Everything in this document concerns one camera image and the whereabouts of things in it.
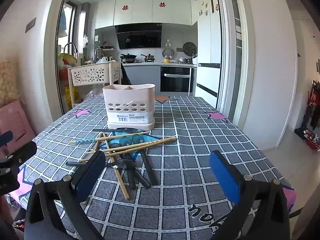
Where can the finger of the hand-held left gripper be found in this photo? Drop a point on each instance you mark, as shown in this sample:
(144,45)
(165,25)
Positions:
(23,151)
(6,138)

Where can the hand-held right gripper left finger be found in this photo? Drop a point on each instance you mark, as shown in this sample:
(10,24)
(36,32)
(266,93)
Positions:
(88,180)

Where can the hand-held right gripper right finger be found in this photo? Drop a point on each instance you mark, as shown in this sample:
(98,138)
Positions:
(223,180)

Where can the blue dotted wooden chopstick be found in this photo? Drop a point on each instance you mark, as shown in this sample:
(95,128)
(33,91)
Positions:
(85,140)

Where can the metal ladle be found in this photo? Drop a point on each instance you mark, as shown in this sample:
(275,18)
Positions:
(145,182)

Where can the cream plastic utensil holder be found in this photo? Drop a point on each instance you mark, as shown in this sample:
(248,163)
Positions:
(130,97)

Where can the person's left forearm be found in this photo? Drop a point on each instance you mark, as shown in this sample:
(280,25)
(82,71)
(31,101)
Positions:
(5,207)

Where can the pink cardboard box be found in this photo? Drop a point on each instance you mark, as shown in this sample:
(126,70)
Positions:
(15,120)

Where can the grey checked tablecloth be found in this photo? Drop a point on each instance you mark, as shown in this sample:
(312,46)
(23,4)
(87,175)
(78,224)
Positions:
(190,135)

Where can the cream quilted cloth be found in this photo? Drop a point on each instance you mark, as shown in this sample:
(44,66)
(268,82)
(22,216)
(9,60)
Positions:
(7,80)

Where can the yellow packet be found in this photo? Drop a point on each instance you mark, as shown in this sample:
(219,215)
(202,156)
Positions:
(70,93)

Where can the clear plastic bags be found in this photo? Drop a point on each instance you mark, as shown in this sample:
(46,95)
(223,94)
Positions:
(93,92)

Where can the cream plastic basket cart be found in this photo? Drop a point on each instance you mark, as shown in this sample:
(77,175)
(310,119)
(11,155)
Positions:
(87,75)

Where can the colourful stacked bowls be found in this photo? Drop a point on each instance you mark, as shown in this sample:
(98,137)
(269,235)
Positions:
(66,58)

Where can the black red floor stand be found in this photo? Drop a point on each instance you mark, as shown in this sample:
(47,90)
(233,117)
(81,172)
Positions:
(311,120)

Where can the black built-in oven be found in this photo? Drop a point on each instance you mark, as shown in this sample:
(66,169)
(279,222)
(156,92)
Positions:
(175,80)

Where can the curved steel faucet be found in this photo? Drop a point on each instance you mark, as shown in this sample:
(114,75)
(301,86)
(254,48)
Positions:
(70,43)

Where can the grey base cabinet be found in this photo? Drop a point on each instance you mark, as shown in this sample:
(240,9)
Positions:
(145,80)

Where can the white plastic bag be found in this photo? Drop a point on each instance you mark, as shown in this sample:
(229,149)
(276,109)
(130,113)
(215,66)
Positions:
(102,60)

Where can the small steel pot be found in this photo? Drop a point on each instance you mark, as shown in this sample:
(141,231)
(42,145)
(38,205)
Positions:
(188,60)

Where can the hanging clear plastic bag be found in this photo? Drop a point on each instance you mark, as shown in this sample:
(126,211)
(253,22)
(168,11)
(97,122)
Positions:
(85,40)

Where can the black wok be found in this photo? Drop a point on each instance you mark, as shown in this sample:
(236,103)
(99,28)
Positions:
(128,57)

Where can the blue hanging towel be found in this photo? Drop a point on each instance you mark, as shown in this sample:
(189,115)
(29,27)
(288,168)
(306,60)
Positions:
(63,20)

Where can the white kitchen counter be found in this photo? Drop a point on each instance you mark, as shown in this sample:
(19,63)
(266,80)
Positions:
(155,64)

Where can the steel cooking pot with lid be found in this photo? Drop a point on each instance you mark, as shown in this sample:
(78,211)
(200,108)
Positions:
(149,58)

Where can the white refrigerator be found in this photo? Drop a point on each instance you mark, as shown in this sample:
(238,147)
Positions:
(207,42)

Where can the round patterned plate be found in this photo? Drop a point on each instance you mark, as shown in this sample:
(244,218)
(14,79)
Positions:
(168,53)

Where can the black range hood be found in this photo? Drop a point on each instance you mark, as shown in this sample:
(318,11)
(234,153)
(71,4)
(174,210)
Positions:
(140,37)

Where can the black rectangular fridge magnet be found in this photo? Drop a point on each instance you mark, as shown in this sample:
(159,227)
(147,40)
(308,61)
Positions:
(213,3)

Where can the grey wall switch plate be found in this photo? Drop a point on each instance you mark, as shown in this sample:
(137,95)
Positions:
(30,25)

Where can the white wall cabinets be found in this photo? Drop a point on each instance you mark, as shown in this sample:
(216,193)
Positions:
(140,10)

